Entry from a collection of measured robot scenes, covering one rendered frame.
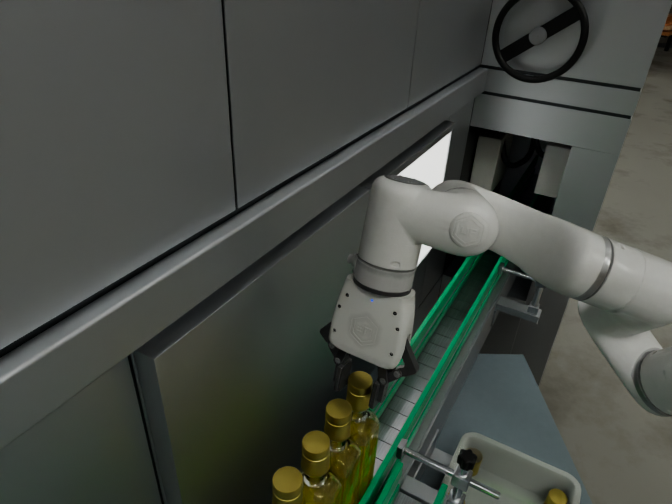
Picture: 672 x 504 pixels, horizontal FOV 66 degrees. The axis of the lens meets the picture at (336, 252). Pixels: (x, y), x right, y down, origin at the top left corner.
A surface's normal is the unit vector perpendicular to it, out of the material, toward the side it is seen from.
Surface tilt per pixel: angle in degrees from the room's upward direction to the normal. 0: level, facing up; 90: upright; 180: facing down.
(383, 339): 74
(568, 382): 0
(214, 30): 90
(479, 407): 0
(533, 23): 90
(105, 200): 90
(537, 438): 0
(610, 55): 90
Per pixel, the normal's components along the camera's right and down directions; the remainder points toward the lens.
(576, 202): -0.50, 0.44
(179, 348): 0.87, 0.29
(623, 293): -0.11, 0.44
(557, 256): -0.90, -0.25
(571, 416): 0.04, -0.85
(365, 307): -0.50, 0.17
